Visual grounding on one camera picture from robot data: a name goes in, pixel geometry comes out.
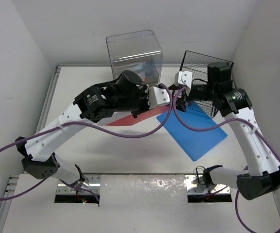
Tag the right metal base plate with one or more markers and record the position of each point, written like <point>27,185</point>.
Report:
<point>195,186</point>

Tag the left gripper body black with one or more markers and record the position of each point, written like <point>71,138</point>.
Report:
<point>138,101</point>

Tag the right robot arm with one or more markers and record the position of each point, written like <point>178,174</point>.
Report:
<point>263,169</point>

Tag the metal base plate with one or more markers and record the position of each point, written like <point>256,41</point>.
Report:
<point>195,186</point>
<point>92,183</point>

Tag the blue folder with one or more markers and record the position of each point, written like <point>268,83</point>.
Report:
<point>194,144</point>

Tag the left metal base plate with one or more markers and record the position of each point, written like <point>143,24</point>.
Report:
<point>92,183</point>

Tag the clear plastic drawer unit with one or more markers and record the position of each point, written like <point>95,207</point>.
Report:
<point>139,52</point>

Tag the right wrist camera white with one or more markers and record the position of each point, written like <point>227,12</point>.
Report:
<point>184,78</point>

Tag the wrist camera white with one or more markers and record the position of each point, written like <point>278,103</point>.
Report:
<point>184,78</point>
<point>157,97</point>

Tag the red folder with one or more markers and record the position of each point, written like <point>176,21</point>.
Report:
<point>126,119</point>

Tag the black wire mesh rack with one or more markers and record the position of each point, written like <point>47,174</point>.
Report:
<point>197,64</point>

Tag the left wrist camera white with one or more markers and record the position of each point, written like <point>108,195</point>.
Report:
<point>157,97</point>

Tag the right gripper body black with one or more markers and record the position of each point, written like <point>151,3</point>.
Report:
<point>202,91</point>

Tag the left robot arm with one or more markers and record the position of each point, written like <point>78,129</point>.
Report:
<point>40,159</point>

